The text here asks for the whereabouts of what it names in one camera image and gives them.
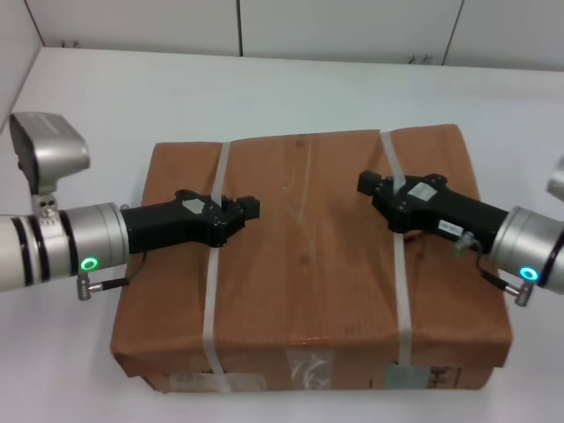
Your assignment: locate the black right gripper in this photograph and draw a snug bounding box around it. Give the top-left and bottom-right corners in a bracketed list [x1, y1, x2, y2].
[357, 170, 510, 256]

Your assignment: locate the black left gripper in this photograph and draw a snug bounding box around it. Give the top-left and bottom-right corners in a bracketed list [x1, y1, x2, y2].
[121, 189, 262, 256]

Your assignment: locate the brown cardboard box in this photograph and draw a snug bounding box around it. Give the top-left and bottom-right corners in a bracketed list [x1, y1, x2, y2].
[109, 124, 515, 395]

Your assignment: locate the white plastic strapping band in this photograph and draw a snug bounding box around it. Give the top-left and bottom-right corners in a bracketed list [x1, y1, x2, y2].
[201, 141, 234, 393]
[379, 130, 414, 367]

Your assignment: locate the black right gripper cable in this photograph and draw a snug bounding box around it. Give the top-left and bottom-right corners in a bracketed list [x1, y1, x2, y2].
[453, 233, 537, 306]

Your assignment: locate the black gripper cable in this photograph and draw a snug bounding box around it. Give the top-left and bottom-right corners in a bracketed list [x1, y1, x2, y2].
[77, 253, 149, 303]
[453, 233, 537, 306]

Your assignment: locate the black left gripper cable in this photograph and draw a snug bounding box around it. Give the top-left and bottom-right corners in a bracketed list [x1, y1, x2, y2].
[77, 253, 149, 303]

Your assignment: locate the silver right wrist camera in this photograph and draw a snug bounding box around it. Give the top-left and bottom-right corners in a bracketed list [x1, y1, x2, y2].
[545, 156, 564, 197]

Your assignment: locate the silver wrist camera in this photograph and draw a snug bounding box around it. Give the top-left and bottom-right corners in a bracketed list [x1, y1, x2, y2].
[8, 112, 92, 226]
[545, 156, 564, 197]

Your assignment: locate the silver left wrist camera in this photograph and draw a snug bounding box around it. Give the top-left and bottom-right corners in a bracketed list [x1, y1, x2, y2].
[8, 112, 92, 226]

